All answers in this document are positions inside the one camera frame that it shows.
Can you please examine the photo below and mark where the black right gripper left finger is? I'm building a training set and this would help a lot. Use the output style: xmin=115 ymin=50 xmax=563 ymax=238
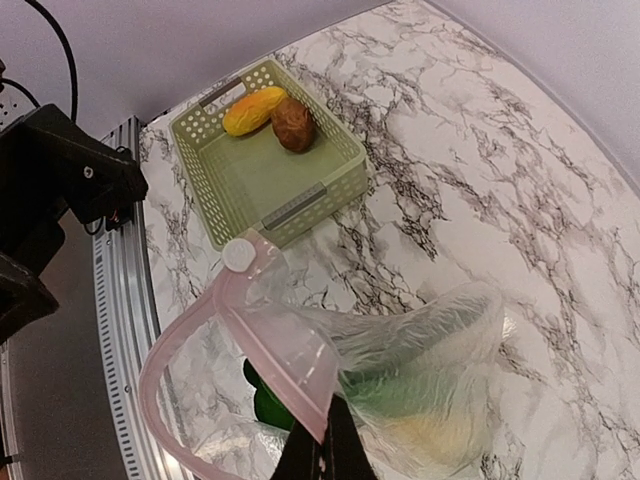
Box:
xmin=270 ymin=421 xmax=324 ymax=480

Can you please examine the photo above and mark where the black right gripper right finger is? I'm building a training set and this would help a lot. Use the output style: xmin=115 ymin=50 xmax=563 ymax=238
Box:
xmin=322 ymin=395 xmax=377 ymax=480

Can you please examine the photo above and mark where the dark green cucumber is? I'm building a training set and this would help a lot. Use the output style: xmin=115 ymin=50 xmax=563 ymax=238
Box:
xmin=243 ymin=359 xmax=295 ymax=432

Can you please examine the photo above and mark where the clear zip top bag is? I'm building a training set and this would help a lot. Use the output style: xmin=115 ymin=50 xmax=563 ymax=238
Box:
xmin=138 ymin=230 xmax=504 ymax=479

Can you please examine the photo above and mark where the green white bok choy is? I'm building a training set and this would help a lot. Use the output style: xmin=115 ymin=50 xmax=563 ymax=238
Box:
xmin=335 ymin=305 xmax=500 ymax=419

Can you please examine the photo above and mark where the beige perforated plastic basket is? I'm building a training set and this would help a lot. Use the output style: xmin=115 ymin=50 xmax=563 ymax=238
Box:
xmin=170 ymin=59 xmax=368 ymax=250

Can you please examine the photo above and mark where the brown potato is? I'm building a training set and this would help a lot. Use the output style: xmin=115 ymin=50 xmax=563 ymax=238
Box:
xmin=271 ymin=97 xmax=315 ymax=153

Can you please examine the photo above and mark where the orange yellow mango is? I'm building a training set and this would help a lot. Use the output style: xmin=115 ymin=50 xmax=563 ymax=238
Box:
xmin=222 ymin=86 xmax=288 ymax=137

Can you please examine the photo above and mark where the yellow lemon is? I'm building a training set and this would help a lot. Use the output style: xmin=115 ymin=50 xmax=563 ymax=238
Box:
xmin=389 ymin=413 xmax=489 ymax=468

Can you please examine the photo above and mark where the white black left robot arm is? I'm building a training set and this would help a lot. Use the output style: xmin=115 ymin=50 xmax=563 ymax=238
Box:
xmin=1 ymin=1 xmax=148 ymax=340

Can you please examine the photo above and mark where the aluminium front rail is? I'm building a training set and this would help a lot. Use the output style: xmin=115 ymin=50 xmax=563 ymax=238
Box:
xmin=89 ymin=114 xmax=196 ymax=480

